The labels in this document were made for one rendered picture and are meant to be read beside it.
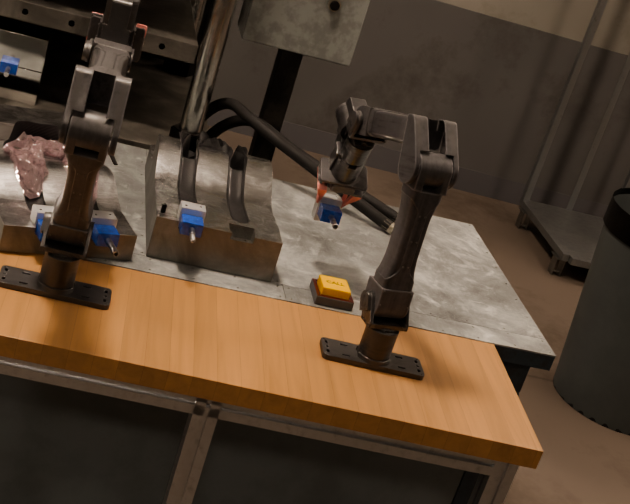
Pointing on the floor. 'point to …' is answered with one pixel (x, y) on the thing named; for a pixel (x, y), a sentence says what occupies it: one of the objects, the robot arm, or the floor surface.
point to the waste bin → (614, 324)
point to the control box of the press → (297, 46)
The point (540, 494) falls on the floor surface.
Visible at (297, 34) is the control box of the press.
